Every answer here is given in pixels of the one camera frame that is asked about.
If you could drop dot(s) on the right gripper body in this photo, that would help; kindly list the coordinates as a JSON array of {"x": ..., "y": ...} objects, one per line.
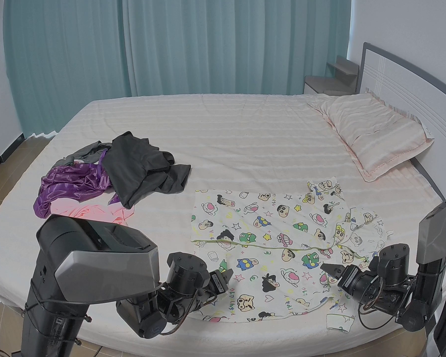
[{"x": 351, "y": 278}]

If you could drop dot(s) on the grey bedside table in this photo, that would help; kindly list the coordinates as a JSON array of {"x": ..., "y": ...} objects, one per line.
[{"x": 323, "y": 84}]

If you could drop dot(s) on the blue-green curtain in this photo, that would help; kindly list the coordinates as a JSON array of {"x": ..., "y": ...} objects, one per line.
[
  {"x": 70, "y": 50},
  {"x": 230, "y": 32}
]

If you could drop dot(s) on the black garment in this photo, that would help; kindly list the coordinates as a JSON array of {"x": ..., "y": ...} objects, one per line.
[{"x": 141, "y": 162}]

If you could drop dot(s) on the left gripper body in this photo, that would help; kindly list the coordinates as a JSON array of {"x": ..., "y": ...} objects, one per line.
[{"x": 218, "y": 283}]

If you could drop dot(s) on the white printed pyjama top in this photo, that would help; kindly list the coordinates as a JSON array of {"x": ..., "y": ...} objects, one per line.
[{"x": 282, "y": 236}]

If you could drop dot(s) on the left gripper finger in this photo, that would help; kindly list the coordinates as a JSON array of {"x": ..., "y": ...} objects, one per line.
[{"x": 229, "y": 274}]

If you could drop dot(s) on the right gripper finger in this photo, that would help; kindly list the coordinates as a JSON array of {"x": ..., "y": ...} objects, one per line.
[{"x": 333, "y": 269}]

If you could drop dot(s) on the pink garment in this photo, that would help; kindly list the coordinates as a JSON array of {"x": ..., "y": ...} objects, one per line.
[{"x": 96, "y": 212}]

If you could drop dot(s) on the pink striped pillow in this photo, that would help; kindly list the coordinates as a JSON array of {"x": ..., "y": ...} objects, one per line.
[{"x": 375, "y": 136}]

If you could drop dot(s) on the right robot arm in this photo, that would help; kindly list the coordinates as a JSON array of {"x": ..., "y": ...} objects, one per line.
[{"x": 440, "y": 229}]

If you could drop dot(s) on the purple satin garment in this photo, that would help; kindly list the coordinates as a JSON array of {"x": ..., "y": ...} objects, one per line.
[{"x": 67, "y": 179}]

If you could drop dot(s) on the bed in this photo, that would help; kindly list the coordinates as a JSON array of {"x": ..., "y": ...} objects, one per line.
[{"x": 245, "y": 136}]

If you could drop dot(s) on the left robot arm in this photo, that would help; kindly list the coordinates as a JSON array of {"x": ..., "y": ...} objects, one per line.
[{"x": 104, "y": 266}]

